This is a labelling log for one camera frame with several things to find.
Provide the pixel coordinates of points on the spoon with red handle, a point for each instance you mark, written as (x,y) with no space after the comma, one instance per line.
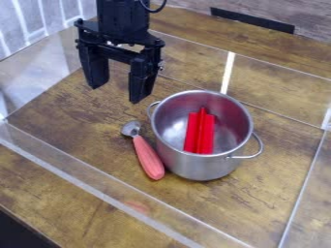
(147,155)

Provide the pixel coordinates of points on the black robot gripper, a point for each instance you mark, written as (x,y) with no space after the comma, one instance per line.
(118,36)

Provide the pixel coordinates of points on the black strip on table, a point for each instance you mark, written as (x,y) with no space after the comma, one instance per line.
(258,21)

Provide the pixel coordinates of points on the clear acrylic enclosure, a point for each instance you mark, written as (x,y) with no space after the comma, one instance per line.
(71,179)

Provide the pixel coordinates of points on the red plastic block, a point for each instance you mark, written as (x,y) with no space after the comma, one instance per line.
(199,132)

